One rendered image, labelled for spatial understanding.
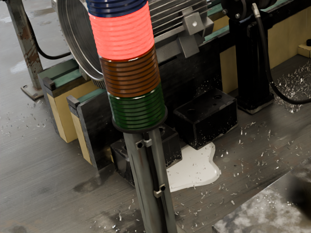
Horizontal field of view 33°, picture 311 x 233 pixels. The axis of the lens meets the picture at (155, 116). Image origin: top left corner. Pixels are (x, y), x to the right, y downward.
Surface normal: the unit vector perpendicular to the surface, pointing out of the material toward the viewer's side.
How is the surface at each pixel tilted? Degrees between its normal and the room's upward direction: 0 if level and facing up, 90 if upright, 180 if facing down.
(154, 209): 90
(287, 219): 0
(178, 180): 0
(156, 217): 90
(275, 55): 90
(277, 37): 90
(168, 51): 67
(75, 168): 0
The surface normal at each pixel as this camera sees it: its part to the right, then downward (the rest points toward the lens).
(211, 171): -0.14, -0.81
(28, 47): 0.59, 0.39
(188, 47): 0.47, 0.05
